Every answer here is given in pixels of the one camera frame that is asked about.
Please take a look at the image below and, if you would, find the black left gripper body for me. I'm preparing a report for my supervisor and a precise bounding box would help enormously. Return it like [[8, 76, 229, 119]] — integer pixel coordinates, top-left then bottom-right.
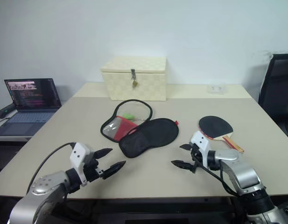
[[82, 157, 105, 183]]

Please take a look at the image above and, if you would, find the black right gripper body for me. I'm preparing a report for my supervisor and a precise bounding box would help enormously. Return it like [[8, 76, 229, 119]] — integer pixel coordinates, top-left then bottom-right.
[[190, 143, 203, 174]]

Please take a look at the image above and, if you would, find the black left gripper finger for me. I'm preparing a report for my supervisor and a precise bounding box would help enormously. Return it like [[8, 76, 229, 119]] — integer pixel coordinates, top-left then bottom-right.
[[102, 161, 126, 180], [93, 148, 113, 160]]

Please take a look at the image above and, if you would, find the table tennis paddle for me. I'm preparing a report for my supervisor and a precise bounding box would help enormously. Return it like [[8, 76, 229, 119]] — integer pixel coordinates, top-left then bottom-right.
[[198, 115, 245, 154]]

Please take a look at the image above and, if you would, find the black zippered paddle case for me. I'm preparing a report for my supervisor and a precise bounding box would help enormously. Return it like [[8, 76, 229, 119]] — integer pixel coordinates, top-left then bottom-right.
[[100, 99, 181, 159]]

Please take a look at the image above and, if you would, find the white power socket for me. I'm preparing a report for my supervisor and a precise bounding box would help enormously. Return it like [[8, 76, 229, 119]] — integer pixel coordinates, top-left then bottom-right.
[[206, 84, 226, 95]]

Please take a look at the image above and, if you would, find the cream woven storage box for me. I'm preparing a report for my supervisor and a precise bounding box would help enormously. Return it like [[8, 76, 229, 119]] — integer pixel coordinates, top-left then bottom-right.
[[100, 56, 168, 102]]

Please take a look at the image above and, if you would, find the brass padlock with latch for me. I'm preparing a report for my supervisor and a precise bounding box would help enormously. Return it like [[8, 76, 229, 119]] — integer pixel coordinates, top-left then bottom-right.
[[130, 69, 138, 90]]

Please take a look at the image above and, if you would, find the open grey laptop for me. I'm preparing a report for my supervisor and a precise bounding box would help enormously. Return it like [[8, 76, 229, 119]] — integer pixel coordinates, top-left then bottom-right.
[[0, 78, 62, 137]]

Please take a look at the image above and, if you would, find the black device with green light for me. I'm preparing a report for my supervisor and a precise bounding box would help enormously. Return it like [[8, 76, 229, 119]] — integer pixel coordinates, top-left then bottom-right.
[[0, 103, 17, 119]]

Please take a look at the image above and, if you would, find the black mesh office chair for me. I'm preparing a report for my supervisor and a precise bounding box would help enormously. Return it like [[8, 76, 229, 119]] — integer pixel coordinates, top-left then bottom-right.
[[258, 53, 288, 136]]

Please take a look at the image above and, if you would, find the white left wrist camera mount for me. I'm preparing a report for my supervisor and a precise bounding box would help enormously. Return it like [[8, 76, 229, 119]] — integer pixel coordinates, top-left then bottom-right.
[[69, 142, 95, 186]]

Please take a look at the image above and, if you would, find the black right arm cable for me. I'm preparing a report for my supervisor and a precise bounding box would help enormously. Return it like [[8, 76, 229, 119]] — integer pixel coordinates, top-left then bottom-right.
[[197, 163, 243, 197]]

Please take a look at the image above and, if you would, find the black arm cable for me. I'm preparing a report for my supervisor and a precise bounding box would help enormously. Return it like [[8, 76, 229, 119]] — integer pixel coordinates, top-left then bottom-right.
[[26, 142, 76, 195], [197, 163, 243, 197]]

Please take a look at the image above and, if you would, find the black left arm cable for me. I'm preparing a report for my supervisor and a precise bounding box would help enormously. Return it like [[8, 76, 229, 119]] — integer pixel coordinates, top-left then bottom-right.
[[26, 142, 76, 195]]

